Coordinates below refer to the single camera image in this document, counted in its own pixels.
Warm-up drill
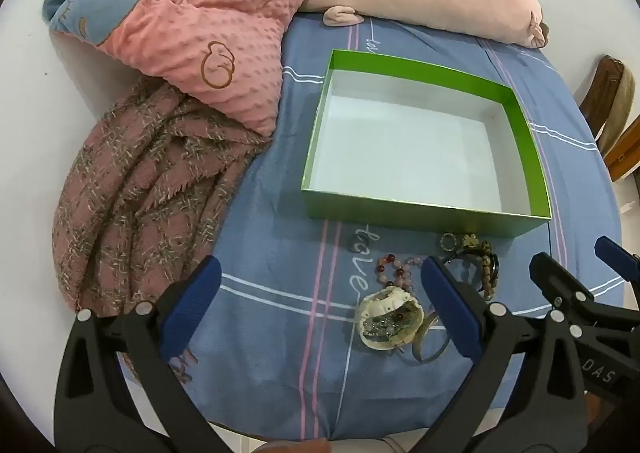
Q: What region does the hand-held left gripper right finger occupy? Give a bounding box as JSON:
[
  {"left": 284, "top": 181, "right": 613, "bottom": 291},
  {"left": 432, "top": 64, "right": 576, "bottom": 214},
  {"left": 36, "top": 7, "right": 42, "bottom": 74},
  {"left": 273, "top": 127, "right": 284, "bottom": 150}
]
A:
[{"left": 421, "top": 256, "right": 587, "bottom": 453}]

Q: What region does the blue striped bed sheet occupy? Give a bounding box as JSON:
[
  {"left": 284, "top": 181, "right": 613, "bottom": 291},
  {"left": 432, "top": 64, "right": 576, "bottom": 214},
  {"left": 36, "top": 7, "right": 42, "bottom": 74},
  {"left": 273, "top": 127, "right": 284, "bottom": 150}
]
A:
[{"left": 120, "top": 12, "right": 623, "bottom": 444}]

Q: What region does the cream wrist watch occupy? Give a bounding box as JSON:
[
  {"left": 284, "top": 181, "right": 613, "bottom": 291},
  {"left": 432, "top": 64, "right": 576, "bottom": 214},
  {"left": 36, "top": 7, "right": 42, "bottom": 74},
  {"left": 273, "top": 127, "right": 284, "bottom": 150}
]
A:
[{"left": 354, "top": 287, "right": 426, "bottom": 351}]

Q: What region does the pink plaid scarf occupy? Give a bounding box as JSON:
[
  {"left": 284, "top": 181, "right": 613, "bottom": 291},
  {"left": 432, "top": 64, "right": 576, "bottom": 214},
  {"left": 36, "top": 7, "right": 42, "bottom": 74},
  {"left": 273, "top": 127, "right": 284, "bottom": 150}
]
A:
[{"left": 52, "top": 78, "right": 273, "bottom": 384}]

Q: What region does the pale bracelet with red beads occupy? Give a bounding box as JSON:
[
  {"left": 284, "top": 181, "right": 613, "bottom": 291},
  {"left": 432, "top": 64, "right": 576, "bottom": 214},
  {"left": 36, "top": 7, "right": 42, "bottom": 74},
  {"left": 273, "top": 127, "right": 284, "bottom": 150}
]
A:
[{"left": 374, "top": 255, "right": 408, "bottom": 288}]

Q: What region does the black wrist watch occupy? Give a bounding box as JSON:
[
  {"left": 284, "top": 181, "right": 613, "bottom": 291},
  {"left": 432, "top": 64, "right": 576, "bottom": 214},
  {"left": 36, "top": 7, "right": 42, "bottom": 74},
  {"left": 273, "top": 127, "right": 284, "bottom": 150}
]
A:
[{"left": 442, "top": 247, "right": 501, "bottom": 296}]

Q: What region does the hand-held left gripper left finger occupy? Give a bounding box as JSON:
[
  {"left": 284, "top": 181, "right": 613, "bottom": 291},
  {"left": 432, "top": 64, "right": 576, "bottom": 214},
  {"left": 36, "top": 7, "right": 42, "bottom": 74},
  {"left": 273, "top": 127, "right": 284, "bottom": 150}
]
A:
[{"left": 54, "top": 255, "right": 242, "bottom": 453}]

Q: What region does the wooden chair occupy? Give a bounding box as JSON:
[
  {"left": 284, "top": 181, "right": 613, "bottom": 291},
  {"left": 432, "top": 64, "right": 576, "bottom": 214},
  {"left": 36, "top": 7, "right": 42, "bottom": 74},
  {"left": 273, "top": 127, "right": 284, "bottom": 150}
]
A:
[{"left": 579, "top": 56, "right": 637, "bottom": 159}]

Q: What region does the brown bead bracelet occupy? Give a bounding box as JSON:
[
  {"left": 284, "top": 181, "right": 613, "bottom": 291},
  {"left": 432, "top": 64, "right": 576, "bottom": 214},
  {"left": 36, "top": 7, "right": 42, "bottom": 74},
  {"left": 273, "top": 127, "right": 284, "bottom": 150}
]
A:
[{"left": 462, "top": 239, "right": 501, "bottom": 303}]

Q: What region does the wooden door frame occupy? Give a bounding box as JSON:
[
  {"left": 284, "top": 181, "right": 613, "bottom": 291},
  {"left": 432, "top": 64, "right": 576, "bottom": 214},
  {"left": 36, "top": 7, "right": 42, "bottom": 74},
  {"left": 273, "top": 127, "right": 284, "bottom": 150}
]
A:
[{"left": 602, "top": 116, "right": 640, "bottom": 182}]

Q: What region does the pink dotted animal pillow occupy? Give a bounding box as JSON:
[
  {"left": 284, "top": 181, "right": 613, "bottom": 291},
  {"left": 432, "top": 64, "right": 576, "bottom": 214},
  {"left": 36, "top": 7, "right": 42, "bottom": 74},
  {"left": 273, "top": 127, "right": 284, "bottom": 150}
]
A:
[{"left": 42, "top": 0, "right": 348, "bottom": 138}]

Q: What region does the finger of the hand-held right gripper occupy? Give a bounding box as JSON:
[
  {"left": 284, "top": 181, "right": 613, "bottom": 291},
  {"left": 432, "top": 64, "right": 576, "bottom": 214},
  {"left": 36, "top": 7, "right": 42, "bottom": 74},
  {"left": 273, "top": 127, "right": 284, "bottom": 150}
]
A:
[
  {"left": 594, "top": 235, "right": 640, "bottom": 284},
  {"left": 529, "top": 253, "right": 598, "bottom": 316}
]

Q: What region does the green cardboard box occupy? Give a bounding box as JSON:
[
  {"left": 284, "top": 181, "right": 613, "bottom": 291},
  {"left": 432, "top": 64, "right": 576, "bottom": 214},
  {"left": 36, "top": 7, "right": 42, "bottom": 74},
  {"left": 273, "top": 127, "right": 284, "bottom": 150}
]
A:
[{"left": 300, "top": 49, "right": 552, "bottom": 238}]

